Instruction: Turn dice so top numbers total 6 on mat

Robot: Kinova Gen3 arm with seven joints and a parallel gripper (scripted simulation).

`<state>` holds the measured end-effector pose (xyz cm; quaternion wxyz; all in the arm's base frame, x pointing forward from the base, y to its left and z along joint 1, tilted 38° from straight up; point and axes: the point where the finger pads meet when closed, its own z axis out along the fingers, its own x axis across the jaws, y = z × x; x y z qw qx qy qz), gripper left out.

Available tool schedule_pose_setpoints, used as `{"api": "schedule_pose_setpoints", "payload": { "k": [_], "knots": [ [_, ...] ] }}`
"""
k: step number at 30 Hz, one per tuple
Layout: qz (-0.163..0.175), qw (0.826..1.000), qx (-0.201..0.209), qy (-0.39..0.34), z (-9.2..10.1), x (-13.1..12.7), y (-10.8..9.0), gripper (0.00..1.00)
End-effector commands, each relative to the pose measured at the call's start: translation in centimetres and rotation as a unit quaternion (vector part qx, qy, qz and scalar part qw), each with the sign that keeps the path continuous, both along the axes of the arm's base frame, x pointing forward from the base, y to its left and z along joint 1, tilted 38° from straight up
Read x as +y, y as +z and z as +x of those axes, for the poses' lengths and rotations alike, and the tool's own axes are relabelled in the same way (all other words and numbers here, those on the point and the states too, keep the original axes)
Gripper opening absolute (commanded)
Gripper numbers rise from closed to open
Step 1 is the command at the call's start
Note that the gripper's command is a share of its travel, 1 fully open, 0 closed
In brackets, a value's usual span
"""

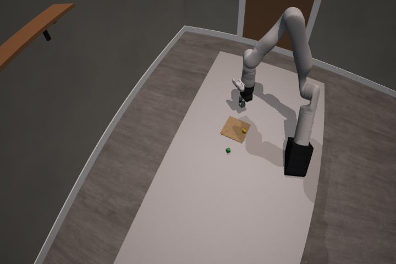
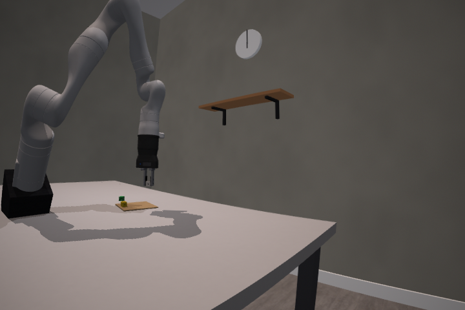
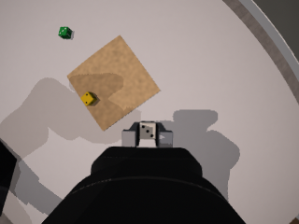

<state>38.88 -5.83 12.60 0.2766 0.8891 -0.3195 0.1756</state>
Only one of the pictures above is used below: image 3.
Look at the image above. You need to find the tan square mat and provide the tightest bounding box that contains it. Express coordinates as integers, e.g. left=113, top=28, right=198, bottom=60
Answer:
left=67, top=35, right=160, bottom=131

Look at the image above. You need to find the green die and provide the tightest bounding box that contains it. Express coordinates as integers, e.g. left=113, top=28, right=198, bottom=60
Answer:
left=58, top=27, right=72, bottom=39

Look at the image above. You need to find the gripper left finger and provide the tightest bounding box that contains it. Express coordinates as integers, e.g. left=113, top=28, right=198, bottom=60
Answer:
left=121, top=122, right=140, bottom=147

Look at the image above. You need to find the yellow die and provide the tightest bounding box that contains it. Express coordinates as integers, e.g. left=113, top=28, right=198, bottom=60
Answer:
left=80, top=91, right=97, bottom=105

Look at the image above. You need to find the white die with black pips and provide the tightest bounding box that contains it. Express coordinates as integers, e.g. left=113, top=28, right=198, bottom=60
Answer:
left=139, top=121, right=156, bottom=140

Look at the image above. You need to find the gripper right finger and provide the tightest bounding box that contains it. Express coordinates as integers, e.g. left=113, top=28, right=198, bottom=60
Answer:
left=155, top=122, right=173, bottom=147

